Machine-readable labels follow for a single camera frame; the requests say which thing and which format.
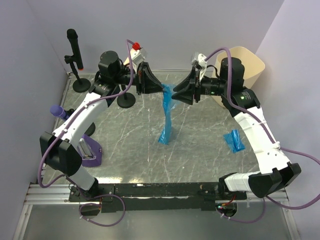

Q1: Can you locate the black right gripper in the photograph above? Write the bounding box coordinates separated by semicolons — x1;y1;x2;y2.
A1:
171;66;229;106

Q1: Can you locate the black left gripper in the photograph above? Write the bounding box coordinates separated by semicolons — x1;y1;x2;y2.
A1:
113;61;167;96

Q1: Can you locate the blue plastic trash bag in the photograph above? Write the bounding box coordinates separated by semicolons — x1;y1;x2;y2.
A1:
158;84;178;145

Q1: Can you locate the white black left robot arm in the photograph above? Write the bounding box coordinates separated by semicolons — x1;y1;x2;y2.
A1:
39;48;164;201

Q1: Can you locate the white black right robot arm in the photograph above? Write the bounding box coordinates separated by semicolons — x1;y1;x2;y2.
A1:
172;57;302;199

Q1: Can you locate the cream plastic trash bin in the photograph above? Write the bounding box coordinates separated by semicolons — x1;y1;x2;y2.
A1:
212;46;265;108

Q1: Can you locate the peach pink microphone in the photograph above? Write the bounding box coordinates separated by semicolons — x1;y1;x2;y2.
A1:
123;57;135;68

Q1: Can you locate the purple wedge holder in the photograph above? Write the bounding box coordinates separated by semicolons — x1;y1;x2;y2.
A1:
77;134;103;168

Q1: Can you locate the purple microphone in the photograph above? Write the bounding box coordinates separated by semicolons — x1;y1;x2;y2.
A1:
50;104;70;121

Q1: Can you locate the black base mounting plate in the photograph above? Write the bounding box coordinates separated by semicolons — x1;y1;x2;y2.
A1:
68;182;247;213

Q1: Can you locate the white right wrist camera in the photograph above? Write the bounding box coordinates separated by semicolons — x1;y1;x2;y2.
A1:
191;52;208;81

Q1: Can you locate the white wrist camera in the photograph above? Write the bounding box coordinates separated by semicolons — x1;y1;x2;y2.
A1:
191;52;208;81
130;42;147;67

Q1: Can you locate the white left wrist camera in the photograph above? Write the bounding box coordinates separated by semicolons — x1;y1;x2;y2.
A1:
130;42;147;67

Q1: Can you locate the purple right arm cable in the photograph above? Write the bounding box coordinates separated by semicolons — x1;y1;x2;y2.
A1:
204;47;320;224

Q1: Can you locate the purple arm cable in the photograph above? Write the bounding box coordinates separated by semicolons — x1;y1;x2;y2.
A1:
204;47;320;224
36;39;140;227

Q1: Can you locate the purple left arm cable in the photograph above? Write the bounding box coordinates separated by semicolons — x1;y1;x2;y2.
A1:
36;39;140;227

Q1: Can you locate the aluminium rail frame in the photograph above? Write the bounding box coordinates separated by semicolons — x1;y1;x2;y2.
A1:
23;184;289;205

